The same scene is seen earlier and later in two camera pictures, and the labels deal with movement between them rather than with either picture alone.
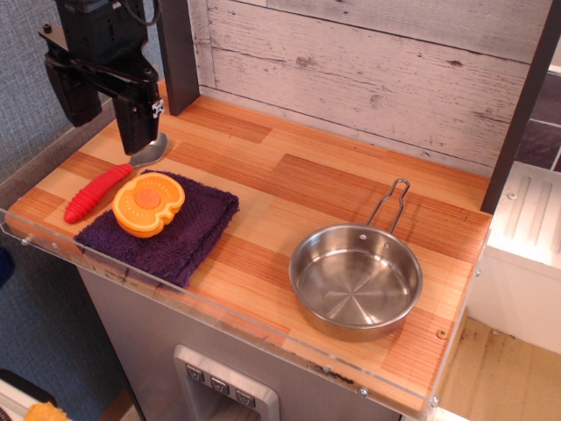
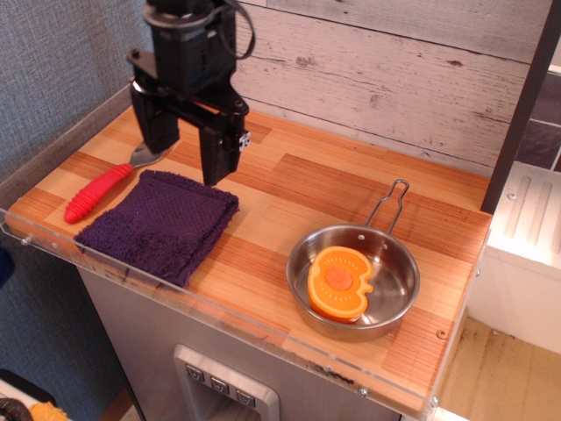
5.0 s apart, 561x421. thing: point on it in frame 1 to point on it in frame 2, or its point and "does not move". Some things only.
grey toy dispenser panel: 215,391 does not move
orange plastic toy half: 142,203 to 338,283
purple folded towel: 173,256 does not move
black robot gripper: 100,46 to 192,60
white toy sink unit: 518,291 does not move
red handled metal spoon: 81,203 does not move
